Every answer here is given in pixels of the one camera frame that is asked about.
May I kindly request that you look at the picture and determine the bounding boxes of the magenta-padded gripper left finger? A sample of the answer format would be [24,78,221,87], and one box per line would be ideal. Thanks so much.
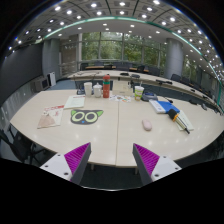
[39,142,92,185]

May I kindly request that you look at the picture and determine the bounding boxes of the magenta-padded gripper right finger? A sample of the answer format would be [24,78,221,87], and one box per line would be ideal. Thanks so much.
[132,143,182,186]

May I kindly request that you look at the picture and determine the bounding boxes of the pink computer mouse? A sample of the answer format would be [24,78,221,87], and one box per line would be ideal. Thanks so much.
[141,119,153,132]

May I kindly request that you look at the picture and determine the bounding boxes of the black cat-face mouse pad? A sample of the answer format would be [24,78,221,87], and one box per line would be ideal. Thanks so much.
[70,109,105,126]

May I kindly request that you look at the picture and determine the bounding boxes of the red and white brochure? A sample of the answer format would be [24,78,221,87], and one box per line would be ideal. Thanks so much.
[36,104,65,130]

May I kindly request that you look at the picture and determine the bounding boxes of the black handheld microphone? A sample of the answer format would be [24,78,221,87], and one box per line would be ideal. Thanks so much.
[167,108,191,135]

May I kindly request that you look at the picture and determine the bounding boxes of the blue and white book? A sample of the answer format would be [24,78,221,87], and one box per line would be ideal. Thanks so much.
[148,99,181,115]

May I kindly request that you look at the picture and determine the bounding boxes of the white paper document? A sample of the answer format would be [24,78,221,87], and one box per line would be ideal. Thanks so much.
[63,94,86,110]

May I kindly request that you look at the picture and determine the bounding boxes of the black office chair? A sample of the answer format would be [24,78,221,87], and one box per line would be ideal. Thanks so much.
[0,127,51,166]

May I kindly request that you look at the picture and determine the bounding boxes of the green-printed paper cup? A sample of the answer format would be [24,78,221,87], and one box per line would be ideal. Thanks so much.
[133,85,145,101]

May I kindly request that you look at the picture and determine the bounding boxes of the colourful sticker sheet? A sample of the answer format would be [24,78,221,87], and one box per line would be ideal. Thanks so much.
[109,94,132,103]

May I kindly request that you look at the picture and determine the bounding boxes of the stack of white paper cups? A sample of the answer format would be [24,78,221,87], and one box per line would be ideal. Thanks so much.
[83,81,93,98]

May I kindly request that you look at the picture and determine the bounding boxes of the white lidded mug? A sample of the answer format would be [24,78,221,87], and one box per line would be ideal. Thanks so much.
[92,82,103,99]

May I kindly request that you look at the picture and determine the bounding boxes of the beige cardboard box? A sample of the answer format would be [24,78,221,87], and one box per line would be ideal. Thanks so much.
[112,80,134,98]

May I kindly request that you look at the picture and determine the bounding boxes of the red drink bottle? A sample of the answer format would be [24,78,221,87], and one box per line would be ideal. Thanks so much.
[102,73,111,99]

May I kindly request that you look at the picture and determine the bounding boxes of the curved conference table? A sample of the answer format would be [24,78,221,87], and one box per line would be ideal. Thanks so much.
[66,69,221,111]

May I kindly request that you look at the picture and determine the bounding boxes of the grey box monitor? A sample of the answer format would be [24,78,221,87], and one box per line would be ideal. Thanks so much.
[31,77,50,93]

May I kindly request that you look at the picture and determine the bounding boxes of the white leaning board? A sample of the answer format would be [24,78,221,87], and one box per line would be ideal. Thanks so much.
[46,71,57,88]

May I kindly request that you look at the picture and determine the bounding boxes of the dark office chairs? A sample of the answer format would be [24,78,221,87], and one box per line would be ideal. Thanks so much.
[79,61,209,93]

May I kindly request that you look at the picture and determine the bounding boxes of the ceiling lights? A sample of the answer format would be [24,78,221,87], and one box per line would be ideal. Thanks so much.
[6,0,224,73]

